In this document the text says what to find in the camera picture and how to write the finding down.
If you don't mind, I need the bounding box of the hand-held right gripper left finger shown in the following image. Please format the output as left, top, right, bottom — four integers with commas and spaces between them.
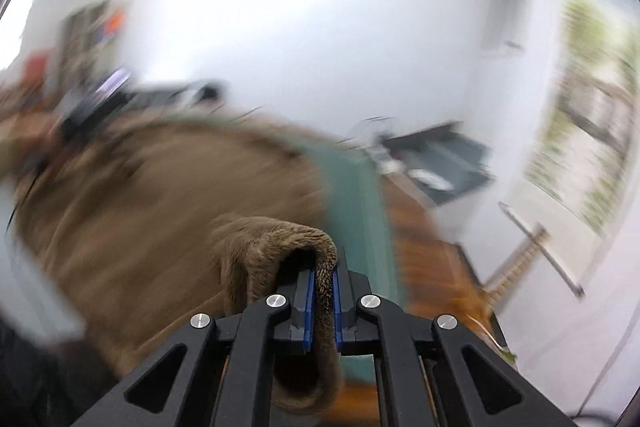
70, 268, 317, 427

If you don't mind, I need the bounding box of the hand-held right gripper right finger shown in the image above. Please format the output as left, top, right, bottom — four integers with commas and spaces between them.
334, 247, 571, 427

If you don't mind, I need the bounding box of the brown plush towel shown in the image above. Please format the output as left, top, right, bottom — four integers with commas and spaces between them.
10, 114, 351, 415

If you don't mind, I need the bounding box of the teal striped table mat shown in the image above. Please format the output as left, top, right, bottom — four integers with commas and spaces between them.
165, 114, 408, 383

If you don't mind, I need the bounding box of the dark desk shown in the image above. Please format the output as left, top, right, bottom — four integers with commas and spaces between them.
382, 121, 495, 208

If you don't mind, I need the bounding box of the person's dark clothing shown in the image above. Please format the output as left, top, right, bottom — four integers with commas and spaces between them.
0, 314, 121, 427

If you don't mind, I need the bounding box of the orange blue wall sign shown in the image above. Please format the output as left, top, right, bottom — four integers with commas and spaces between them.
101, 11, 124, 35

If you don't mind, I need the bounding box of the green landscape wall poster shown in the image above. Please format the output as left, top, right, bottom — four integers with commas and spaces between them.
500, 0, 640, 298

